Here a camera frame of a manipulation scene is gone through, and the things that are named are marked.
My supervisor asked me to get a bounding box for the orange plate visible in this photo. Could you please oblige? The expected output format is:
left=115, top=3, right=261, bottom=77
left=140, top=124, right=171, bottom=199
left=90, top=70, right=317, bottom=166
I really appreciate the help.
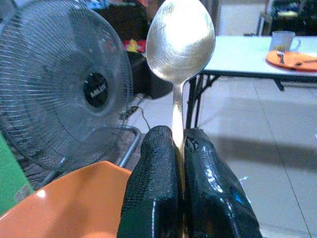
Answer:
left=265, top=50, right=317, bottom=73

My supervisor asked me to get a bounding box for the white folding table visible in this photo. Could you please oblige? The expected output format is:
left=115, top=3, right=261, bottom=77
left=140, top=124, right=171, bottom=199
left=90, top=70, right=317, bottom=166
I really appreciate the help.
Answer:
left=185, top=35, right=317, bottom=129

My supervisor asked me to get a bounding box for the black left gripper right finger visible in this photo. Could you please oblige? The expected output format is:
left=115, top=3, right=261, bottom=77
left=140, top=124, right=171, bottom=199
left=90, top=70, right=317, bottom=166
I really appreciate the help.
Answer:
left=182, top=127, right=263, bottom=238

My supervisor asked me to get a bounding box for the black bag with colourful print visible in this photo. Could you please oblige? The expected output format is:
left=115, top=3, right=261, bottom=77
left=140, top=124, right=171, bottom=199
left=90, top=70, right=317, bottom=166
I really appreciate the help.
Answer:
left=95, top=0, right=174, bottom=100

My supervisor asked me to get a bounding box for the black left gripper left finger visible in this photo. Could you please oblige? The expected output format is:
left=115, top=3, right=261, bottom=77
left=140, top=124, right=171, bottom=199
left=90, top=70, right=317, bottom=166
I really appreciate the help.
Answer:
left=116, top=125, right=184, bottom=238

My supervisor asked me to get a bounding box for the black power cable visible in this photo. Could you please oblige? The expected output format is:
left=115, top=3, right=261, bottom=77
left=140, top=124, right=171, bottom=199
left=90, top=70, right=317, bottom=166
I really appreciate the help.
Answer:
left=122, top=105, right=152, bottom=131

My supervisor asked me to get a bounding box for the grey electric floor fan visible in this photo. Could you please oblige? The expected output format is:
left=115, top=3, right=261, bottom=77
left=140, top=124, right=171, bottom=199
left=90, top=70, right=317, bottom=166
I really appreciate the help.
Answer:
left=0, top=0, right=142, bottom=184

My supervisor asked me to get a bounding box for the white mug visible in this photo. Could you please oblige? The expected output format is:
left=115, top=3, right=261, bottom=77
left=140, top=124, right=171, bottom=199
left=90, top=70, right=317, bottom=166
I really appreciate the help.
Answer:
left=269, top=31, right=302, bottom=52

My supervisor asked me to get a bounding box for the orange plastic bowl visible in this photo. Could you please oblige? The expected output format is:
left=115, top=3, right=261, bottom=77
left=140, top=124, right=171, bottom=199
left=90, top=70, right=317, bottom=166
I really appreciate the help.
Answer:
left=0, top=160, right=132, bottom=238

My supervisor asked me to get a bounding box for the green board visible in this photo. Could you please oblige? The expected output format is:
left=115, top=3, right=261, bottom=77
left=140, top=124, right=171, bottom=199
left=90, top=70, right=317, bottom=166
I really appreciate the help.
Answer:
left=0, top=132, right=35, bottom=216

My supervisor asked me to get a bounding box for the silver metal spoon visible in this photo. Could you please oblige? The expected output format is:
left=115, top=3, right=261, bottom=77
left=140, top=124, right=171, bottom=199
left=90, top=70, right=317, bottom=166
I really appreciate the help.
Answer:
left=145, top=0, right=216, bottom=238

